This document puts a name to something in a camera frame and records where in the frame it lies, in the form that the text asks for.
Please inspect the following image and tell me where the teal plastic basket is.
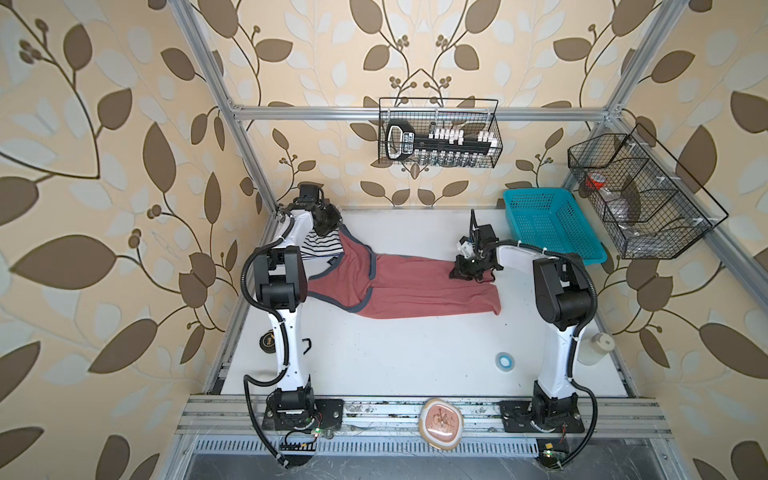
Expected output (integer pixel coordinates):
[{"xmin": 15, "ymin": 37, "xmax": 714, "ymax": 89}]
[{"xmin": 502, "ymin": 188, "xmax": 607, "ymax": 265}]

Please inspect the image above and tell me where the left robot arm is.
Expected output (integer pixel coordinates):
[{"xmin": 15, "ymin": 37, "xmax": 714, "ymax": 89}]
[{"xmin": 240, "ymin": 184, "xmax": 341, "ymax": 469}]

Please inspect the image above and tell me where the black tool in basket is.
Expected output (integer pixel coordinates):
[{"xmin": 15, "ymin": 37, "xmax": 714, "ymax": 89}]
[{"xmin": 378, "ymin": 118, "xmax": 503, "ymax": 168}]

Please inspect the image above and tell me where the maroon tank top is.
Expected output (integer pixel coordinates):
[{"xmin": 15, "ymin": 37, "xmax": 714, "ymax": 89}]
[{"xmin": 308, "ymin": 226, "xmax": 501, "ymax": 320}]

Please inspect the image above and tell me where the blue tape roll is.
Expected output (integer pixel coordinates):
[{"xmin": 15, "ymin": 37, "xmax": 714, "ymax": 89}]
[{"xmin": 495, "ymin": 352, "xmax": 515, "ymax": 373}]

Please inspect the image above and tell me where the black white striped tank top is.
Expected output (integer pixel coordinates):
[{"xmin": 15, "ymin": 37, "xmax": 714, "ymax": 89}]
[{"xmin": 300, "ymin": 229, "xmax": 344, "ymax": 260}]

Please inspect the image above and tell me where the back wire basket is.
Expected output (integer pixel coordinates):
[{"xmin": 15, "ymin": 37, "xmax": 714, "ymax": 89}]
[{"xmin": 378, "ymin": 96, "xmax": 503, "ymax": 169}]

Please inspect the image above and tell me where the right wire basket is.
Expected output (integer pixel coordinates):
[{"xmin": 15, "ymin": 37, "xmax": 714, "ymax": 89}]
[{"xmin": 568, "ymin": 124, "xmax": 729, "ymax": 260}]

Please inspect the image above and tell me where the wire basket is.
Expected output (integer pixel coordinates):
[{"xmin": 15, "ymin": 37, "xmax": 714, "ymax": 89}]
[
  {"xmin": 378, "ymin": 96, "xmax": 503, "ymax": 169},
  {"xmin": 568, "ymin": 124, "xmax": 729, "ymax": 260}
]

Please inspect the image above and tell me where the white plastic cup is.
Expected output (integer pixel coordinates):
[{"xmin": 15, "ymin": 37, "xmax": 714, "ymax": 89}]
[{"xmin": 577, "ymin": 332, "xmax": 616, "ymax": 366}]

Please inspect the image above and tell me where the pink round badge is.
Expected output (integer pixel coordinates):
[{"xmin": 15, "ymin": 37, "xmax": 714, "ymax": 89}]
[{"xmin": 418, "ymin": 398, "xmax": 464, "ymax": 451}]

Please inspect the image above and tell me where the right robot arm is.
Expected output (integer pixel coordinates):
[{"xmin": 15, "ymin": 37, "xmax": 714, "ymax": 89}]
[{"xmin": 450, "ymin": 211, "xmax": 599, "ymax": 470}]

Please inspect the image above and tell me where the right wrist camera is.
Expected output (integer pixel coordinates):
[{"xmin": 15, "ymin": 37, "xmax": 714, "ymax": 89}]
[{"xmin": 457, "ymin": 236, "xmax": 476, "ymax": 259}]

